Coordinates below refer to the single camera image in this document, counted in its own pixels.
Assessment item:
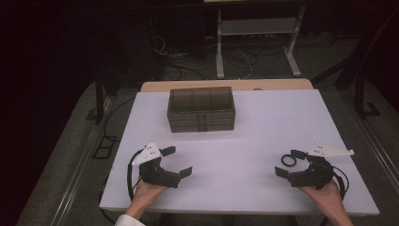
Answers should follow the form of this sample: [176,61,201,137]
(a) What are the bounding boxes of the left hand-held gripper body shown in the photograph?
[131,141,183,189]

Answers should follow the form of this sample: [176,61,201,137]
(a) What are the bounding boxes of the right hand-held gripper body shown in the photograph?
[287,142,356,190]

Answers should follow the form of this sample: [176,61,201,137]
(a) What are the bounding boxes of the black ring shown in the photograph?
[280,153,297,168]

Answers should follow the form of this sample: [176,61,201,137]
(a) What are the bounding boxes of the smoky transparent drawer box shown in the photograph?
[166,86,236,134]

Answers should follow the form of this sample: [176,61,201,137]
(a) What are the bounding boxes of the person's left hand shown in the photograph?
[133,178,171,206]

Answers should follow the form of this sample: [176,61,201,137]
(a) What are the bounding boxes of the person's right hand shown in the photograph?
[297,180,343,209]

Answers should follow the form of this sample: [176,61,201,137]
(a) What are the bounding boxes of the wooden table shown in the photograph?
[139,78,314,93]

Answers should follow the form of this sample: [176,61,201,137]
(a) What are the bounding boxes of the black stand leg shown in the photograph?
[353,73,381,120]
[93,70,106,124]

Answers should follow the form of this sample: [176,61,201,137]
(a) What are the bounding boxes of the grey metal stand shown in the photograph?
[215,5,307,79]

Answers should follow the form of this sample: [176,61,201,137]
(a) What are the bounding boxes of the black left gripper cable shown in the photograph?
[126,150,144,202]

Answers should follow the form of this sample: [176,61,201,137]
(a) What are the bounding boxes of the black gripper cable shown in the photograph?
[331,165,350,202]
[126,150,144,202]

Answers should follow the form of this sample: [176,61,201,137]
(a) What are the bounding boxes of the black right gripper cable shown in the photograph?
[331,165,350,202]

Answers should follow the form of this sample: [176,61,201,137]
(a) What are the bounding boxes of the metal floor rail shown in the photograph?
[49,93,115,226]
[340,89,399,192]

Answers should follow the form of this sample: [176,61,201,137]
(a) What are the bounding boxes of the thin black floor cable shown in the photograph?
[103,96,136,140]

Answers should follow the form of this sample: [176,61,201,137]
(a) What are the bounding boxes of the black floor cable bundle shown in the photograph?
[163,46,217,81]

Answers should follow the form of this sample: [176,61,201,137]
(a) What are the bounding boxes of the white floor cable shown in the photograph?
[152,35,172,57]
[233,46,254,80]

